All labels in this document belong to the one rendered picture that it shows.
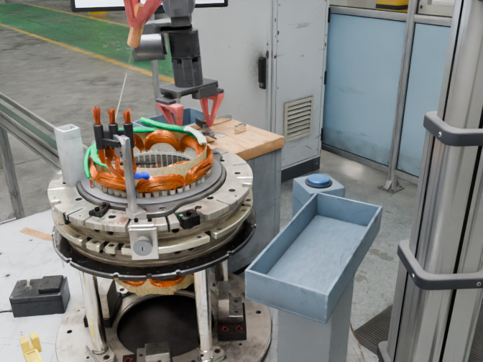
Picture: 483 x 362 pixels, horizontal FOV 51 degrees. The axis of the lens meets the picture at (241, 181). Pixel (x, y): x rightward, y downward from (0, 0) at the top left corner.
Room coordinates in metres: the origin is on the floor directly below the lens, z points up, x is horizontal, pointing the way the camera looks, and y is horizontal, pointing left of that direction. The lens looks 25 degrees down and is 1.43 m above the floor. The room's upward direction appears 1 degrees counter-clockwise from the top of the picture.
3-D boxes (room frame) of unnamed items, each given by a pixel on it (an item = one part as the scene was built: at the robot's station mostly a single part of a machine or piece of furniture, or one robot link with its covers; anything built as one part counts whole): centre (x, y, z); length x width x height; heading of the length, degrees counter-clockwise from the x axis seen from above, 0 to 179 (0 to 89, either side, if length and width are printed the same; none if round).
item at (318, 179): (0.85, -0.14, 1.04); 0.04 x 0.04 x 0.01
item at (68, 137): (0.73, 0.26, 1.14); 0.03 x 0.03 x 0.09; 46
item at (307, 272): (0.61, -0.11, 0.92); 0.25 x 0.11 x 0.28; 152
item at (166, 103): (0.98, 0.12, 1.13); 0.07 x 0.07 x 0.09; 43
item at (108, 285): (0.76, 0.26, 0.85); 0.06 x 0.04 x 0.05; 178
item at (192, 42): (1.00, 0.11, 1.26); 0.07 x 0.06 x 0.07; 93
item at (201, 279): (0.65, 0.06, 0.91); 0.02 x 0.02 x 0.21
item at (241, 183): (0.75, 0.14, 1.09); 0.32 x 0.32 x 0.01
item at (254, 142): (1.02, 0.05, 1.05); 0.20 x 0.19 x 0.02; 43
